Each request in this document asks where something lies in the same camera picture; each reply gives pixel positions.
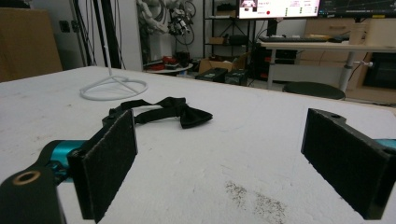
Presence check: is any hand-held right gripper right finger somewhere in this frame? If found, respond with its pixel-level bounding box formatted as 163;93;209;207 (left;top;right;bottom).
301;107;396;220

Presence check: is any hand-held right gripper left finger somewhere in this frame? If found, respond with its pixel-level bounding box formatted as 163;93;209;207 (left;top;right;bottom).
67;108;138;223

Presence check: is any white wire stand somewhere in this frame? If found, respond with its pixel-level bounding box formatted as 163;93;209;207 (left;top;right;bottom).
79;45;149;102

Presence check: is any dark blue cloth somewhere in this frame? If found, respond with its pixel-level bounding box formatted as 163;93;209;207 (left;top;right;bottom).
108;96;214;130

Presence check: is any black round stool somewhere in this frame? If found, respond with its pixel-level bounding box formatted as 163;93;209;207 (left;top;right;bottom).
282;81;347;101

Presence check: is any white round table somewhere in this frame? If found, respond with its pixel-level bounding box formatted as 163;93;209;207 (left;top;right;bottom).
144;63;194;75

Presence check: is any light wooden desk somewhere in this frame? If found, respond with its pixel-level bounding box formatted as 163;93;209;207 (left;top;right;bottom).
258;40;396;92

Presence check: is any black keyboard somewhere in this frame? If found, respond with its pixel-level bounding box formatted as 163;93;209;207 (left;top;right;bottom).
260;36;330;44

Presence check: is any cardboard box on desk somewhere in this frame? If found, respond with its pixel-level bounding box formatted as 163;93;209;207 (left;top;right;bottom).
363;18;396;48

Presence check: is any black equipment case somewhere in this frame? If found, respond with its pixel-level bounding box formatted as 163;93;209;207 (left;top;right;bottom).
224;68;248;87
195;67;229;83

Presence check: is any brown cardboard panel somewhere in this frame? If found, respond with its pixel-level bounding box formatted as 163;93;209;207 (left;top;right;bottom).
0;7;64;83

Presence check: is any open cardboard box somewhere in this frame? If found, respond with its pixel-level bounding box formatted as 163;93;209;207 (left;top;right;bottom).
198;52;250;75

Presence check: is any computer monitor with dark screen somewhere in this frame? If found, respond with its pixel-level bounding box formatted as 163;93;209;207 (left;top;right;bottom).
318;0;396;19

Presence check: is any white robot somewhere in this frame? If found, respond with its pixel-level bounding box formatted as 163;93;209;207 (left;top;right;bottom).
136;0;171;35

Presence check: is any black metal shelf rack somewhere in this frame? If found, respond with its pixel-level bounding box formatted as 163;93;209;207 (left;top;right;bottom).
203;0;257;59

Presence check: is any computer monitor with white screen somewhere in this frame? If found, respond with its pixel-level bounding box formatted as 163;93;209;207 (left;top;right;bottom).
237;0;321;20

